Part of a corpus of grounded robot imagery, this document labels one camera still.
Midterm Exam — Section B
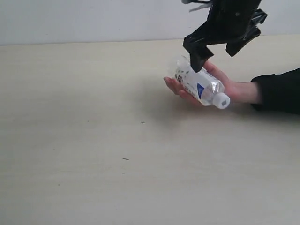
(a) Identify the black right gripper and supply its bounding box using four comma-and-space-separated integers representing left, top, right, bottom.
183, 0, 268, 72

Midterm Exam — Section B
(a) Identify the clear bottle blue-white label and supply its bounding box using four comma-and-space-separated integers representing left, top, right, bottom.
173, 56, 231, 109

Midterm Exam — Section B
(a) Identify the person's bare hand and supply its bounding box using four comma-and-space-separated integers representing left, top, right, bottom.
163, 60, 261, 106

